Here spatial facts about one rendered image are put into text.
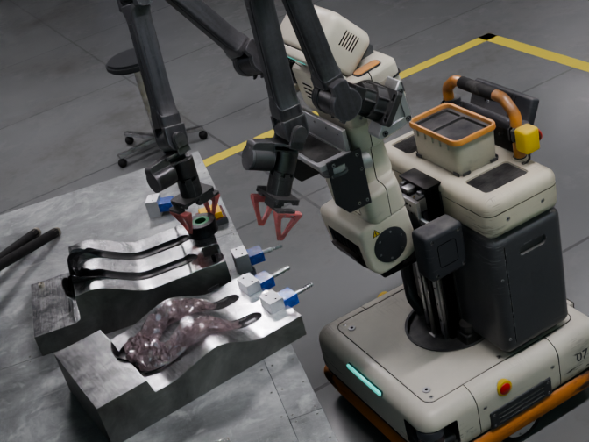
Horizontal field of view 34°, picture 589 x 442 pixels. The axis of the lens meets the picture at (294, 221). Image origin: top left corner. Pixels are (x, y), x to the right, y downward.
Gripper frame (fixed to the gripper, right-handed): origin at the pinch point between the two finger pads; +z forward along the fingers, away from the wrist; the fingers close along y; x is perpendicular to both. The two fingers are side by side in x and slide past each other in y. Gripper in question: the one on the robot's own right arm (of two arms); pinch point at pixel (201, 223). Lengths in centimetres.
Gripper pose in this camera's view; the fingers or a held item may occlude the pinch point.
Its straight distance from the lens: 254.3
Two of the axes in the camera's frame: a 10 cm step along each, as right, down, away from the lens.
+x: 7.3, 2.1, -6.6
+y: -6.6, 4.9, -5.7
